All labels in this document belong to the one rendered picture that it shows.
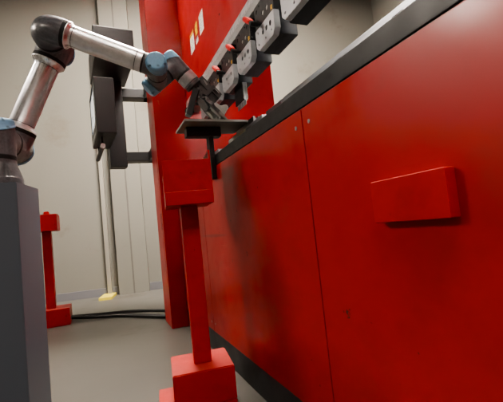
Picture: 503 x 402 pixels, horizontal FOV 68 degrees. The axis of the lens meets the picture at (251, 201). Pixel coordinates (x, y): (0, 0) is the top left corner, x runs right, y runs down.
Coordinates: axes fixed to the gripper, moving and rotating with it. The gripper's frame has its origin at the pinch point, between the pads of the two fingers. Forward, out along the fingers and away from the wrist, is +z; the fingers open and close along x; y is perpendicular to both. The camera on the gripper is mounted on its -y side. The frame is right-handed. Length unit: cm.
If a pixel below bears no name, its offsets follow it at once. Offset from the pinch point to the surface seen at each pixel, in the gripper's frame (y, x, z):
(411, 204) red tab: -31, -102, 31
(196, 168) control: -29.1, -24.5, 5.4
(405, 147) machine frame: -24, -101, 25
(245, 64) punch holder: 16.4, -17.2, -9.8
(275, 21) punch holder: 18.4, -43.7, -10.5
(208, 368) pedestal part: -73, -23, 54
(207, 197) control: -33.3, -24.8, 15.0
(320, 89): -13, -80, 11
